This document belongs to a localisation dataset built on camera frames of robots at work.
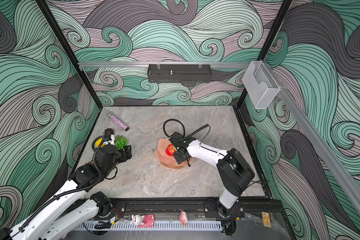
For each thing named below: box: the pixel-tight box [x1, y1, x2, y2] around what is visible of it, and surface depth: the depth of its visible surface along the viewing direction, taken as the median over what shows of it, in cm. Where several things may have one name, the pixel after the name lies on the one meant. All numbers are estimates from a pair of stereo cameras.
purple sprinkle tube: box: [106, 111, 129, 132], surface depth 109 cm
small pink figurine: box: [179, 210, 189, 226], surface depth 68 cm
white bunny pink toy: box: [131, 214, 155, 228], surface depth 68 cm
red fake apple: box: [165, 144, 176, 157], surface depth 90 cm
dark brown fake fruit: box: [104, 128, 115, 135], surface depth 102 cm
